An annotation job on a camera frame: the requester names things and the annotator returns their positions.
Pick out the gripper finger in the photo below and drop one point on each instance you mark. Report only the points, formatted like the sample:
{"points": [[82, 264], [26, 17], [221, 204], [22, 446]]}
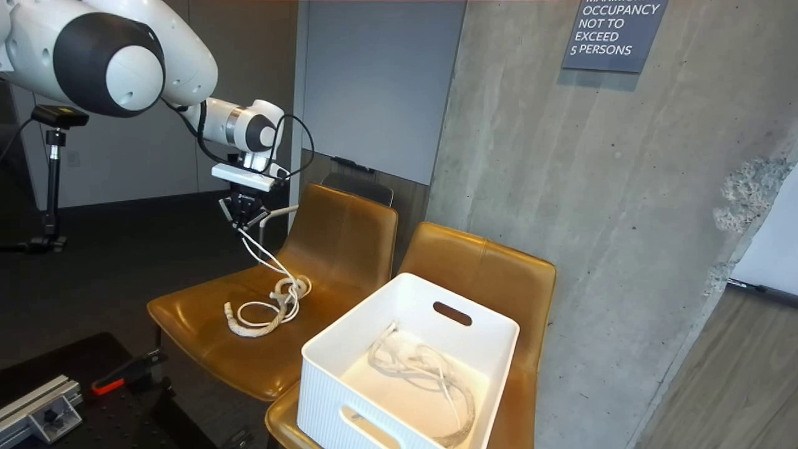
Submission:
{"points": [[256, 219], [227, 212]]}

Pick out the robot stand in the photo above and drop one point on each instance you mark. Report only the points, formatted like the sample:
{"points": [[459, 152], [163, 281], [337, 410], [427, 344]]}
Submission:
{"points": [[81, 362]]}

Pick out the dark chair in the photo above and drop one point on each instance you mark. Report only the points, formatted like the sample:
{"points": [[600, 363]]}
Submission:
{"points": [[358, 187]]}

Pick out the brown leather chair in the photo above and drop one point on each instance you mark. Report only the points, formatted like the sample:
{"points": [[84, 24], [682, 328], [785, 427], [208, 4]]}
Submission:
{"points": [[336, 243], [486, 268]]}

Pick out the white bent tube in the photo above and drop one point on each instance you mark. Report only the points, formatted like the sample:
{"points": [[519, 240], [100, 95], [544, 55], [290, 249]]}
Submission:
{"points": [[277, 212]]}

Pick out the white plastic bin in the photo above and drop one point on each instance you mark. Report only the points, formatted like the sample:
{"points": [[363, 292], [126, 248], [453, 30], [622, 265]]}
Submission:
{"points": [[330, 399]]}

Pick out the wall socket plate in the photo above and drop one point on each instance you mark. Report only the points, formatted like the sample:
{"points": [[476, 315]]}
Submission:
{"points": [[73, 158]]}

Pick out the camera on tripod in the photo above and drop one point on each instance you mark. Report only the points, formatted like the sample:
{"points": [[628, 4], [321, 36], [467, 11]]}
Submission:
{"points": [[53, 174]]}

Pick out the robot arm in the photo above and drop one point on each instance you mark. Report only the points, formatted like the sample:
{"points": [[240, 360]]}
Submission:
{"points": [[93, 50]]}

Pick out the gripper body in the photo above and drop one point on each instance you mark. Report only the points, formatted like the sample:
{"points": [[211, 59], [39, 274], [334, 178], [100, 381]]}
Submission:
{"points": [[245, 201]]}

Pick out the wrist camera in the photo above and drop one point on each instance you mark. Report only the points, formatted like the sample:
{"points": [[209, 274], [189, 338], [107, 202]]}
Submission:
{"points": [[243, 177]]}

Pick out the aluminium rail bracket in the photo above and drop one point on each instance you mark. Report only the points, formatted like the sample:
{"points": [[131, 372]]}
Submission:
{"points": [[37, 408]]}

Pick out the black and orange clamp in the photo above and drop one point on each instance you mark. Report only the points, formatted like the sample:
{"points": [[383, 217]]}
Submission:
{"points": [[128, 372]]}

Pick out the grey wall sign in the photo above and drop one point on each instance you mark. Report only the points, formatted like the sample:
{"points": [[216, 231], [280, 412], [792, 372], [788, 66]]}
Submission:
{"points": [[614, 31]]}

